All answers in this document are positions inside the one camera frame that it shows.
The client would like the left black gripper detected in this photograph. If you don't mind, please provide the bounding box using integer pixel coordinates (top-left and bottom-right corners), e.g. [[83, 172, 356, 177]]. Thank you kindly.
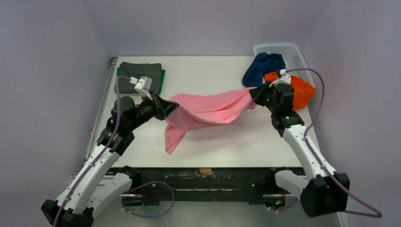
[[126, 91, 178, 131]]

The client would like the pink t shirt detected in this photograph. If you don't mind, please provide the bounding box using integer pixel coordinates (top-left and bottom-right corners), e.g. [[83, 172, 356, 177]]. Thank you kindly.
[[165, 88, 257, 154]]

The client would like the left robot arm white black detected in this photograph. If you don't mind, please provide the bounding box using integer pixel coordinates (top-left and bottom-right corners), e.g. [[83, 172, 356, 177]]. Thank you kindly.
[[41, 93, 179, 227]]

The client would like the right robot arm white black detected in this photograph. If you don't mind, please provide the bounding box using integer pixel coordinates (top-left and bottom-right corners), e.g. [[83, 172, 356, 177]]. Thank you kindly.
[[249, 83, 350, 217]]

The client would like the navy blue t shirt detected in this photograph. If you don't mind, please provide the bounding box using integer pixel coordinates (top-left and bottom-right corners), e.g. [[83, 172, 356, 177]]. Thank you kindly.
[[242, 52, 286, 87]]

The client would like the folded green t shirt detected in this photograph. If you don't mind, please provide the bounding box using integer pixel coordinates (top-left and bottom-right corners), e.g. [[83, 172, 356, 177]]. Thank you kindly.
[[119, 69, 166, 95]]

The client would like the orange t shirt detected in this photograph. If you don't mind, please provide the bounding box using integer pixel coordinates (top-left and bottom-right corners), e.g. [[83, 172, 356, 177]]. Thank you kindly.
[[264, 72, 316, 111]]

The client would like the folded grey t shirt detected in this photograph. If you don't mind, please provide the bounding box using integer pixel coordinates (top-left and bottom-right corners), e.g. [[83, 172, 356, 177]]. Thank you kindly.
[[116, 62, 162, 93]]

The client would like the white plastic basket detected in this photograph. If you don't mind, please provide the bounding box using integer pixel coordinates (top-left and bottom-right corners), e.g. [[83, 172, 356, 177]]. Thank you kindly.
[[253, 44, 306, 70]]

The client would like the brown tape piece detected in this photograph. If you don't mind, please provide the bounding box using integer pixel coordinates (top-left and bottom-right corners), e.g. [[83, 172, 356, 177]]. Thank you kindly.
[[199, 167, 213, 175]]

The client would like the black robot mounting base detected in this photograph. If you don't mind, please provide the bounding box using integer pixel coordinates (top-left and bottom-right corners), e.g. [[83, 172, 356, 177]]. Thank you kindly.
[[103, 166, 306, 208]]

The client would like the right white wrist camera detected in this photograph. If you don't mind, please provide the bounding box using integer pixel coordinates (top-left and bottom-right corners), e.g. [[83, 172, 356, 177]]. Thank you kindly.
[[269, 69, 291, 87]]

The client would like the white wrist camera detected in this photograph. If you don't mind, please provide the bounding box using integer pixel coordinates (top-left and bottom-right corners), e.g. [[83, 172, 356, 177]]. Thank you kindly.
[[269, 69, 291, 87], [129, 76, 152, 99]]

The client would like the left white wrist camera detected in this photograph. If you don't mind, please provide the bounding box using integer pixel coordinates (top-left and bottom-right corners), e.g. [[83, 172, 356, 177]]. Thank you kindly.
[[129, 76, 152, 99]]

